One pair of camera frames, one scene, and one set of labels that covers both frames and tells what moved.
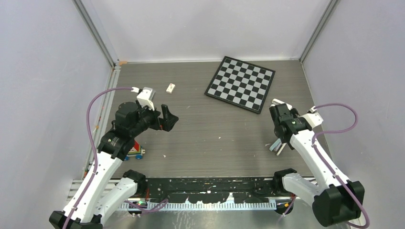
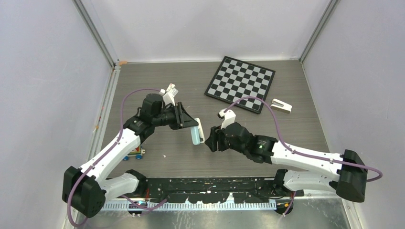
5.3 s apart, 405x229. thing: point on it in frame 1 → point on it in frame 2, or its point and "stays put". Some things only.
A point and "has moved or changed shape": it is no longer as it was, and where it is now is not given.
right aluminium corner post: [328, 11] stays put
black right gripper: [294, 112] → [211, 141]
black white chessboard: [241, 83] stays put
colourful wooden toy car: [136, 150] stays put
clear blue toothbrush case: [277, 146] has moved or changed shape
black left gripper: [165, 124] → [182, 119]
